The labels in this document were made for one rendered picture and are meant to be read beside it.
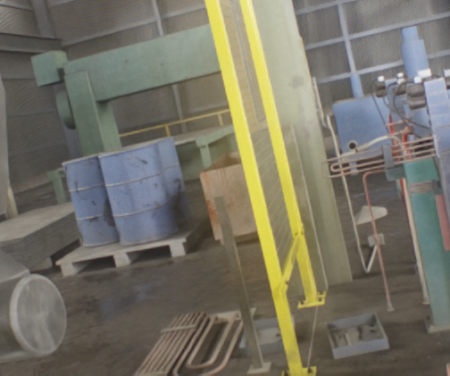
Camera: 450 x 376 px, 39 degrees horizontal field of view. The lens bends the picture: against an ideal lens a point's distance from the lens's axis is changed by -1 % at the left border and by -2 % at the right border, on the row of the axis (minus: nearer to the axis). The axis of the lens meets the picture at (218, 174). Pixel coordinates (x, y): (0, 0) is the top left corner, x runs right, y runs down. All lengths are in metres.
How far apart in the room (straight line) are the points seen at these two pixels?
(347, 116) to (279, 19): 4.49
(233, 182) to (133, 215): 1.02
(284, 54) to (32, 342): 3.18
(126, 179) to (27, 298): 5.06
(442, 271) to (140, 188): 3.47
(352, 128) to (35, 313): 7.53
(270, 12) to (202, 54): 8.30
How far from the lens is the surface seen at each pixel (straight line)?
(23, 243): 6.69
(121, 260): 6.06
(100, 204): 6.43
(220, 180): 5.58
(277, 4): 3.92
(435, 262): 3.08
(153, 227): 5.99
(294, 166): 3.83
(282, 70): 3.90
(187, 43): 12.25
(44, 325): 0.93
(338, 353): 3.04
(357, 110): 8.28
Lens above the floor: 1.21
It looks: 6 degrees down
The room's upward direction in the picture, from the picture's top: 13 degrees counter-clockwise
